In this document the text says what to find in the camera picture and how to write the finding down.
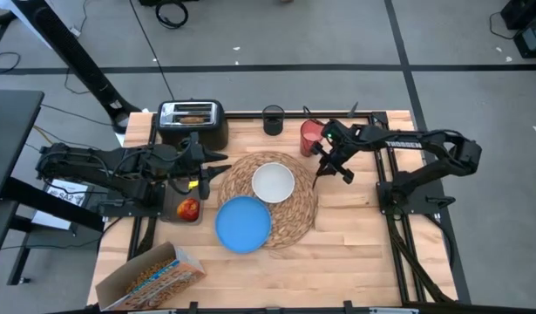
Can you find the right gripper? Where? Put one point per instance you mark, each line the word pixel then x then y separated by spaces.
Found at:
pixel 339 141

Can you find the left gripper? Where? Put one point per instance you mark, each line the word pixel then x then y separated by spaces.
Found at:
pixel 180 161

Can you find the red apple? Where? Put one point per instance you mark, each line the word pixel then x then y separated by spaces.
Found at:
pixel 188 210

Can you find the white bowl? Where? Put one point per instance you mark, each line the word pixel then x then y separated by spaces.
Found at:
pixel 273 183

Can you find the blue plate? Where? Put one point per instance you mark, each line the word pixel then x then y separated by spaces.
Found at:
pixel 242 224

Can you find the cereal box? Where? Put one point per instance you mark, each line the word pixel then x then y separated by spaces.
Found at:
pixel 176 283

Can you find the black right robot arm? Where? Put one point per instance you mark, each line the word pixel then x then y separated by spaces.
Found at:
pixel 424 144

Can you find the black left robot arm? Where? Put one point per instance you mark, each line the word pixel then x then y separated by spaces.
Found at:
pixel 97 163

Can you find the small yellow tag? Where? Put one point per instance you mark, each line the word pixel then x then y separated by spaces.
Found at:
pixel 193 184

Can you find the black chrome toaster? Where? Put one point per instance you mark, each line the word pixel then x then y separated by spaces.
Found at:
pixel 219 131

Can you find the red faceted plastic cup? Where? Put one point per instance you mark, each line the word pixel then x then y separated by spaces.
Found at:
pixel 309 135

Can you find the bread slice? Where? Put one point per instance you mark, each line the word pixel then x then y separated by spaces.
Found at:
pixel 192 119

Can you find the round woven placemat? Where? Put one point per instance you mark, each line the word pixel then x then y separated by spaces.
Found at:
pixel 293 218

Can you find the dark grey tray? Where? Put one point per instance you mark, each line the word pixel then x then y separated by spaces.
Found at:
pixel 167 218

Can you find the black mesh cup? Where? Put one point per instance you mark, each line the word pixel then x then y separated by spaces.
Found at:
pixel 273 126

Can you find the white paper label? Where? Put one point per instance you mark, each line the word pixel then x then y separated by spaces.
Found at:
pixel 71 196

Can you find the black desk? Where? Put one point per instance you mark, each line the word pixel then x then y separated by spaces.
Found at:
pixel 10 131

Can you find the black equipment case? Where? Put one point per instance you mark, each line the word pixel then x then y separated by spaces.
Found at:
pixel 533 41
pixel 524 11

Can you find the black aluminium table frame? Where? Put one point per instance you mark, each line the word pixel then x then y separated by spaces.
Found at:
pixel 250 114

